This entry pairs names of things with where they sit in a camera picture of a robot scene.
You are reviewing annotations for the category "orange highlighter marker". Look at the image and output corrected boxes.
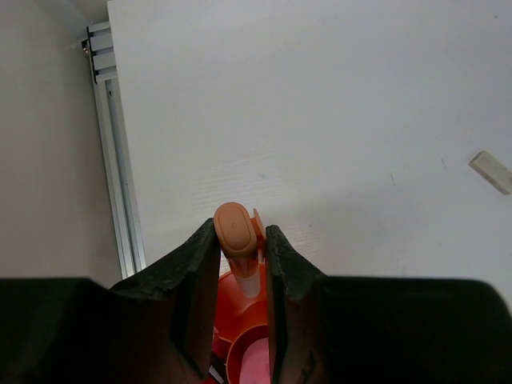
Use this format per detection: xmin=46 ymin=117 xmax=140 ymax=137
xmin=214 ymin=202 xmax=266 ymax=298

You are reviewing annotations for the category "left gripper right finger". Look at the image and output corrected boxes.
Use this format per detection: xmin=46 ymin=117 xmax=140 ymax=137
xmin=266 ymin=225 xmax=511 ymax=383

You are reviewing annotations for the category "beige eraser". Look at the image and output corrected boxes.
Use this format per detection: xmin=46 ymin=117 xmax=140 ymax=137
xmin=469 ymin=150 xmax=512 ymax=195

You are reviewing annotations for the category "aluminium left rail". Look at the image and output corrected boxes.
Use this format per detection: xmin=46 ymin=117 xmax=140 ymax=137
xmin=82 ymin=22 xmax=146 ymax=278

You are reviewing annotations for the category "orange round pen holder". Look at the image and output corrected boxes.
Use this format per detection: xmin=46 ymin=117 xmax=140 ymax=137
xmin=206 ymin=263 xmax=269 ymax=383

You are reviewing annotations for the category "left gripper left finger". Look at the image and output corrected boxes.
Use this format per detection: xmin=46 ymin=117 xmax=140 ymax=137
xmin=1 ymin=220 xmax=220 ymax=383

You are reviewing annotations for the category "pink round container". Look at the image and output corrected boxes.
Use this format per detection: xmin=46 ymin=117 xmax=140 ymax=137
xmin=239 ymin=338 xmax=270 ymax=384

